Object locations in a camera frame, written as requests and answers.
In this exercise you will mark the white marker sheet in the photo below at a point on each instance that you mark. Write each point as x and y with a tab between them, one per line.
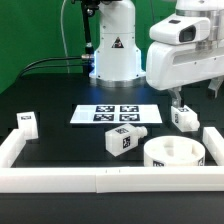
115	114

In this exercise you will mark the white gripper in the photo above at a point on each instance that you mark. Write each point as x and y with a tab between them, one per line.
169	67

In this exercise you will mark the white round stool seat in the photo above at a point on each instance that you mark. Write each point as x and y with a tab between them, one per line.
173	151

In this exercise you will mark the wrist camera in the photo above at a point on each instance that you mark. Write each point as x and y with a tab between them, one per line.
177	30

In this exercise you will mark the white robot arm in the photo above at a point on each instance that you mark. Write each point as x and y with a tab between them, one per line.
118	59

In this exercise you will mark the white U-shaped fence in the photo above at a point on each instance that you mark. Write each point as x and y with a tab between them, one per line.
100	180

